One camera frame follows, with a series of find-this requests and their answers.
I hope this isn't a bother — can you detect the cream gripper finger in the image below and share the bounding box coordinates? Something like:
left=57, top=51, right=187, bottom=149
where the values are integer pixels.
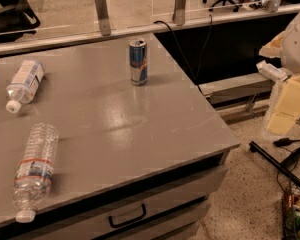
left=266, top=75, right=300, bottom=136
left=259, top=32, right=284, bottom=58

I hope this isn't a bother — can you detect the redbull can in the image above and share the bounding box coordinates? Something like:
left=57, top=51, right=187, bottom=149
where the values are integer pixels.
left=129, top=38, right=147, bottom=86

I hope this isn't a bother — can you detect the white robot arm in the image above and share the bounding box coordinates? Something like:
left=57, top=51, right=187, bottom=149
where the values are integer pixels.
left=257, top=12, right=300, bottom=136

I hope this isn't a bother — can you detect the white label plastic bottle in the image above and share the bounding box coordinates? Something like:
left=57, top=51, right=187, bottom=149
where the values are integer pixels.
left=6, top=59, right=45, bottom=113

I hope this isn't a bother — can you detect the clear plastic water bottle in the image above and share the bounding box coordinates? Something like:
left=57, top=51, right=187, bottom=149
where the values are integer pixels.
left=12, top=123, right=59, bottom=223

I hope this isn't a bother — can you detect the white tissue packet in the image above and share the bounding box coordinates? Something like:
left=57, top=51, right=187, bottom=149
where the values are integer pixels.
left=256, top=60, right=288, bottom=82

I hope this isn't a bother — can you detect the black power adapter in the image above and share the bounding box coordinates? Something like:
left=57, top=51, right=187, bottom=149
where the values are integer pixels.
left=273, top=138, right=293, bottom=147

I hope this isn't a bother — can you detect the black stand leg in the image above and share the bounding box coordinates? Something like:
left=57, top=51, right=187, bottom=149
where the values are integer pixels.
left=249, top=141, right=300, bottom=188

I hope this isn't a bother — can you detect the black office chair left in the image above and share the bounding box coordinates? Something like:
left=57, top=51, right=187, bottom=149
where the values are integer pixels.
left=0, top=0, right=41, bottom=43

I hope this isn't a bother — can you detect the black cable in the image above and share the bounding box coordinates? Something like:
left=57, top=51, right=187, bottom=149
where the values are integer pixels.
left=153, top=13, right=214, bottom=95

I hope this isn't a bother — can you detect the middle metal bracket post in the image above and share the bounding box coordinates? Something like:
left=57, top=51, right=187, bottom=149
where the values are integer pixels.
left=172, top=0, right=186, bottom=26

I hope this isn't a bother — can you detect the wire basket of items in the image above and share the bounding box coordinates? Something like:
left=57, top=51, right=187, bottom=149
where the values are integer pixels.
left=282, top=191, right=300, bottom=240

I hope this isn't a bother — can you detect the left metal bracket post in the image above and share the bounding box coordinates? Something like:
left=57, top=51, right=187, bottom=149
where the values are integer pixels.
left=94, top=0, right=111, bottom=36

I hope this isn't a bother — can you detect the black drawer handle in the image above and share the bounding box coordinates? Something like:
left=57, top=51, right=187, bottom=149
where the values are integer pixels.
left=108, top=203, right=147, bottom=229

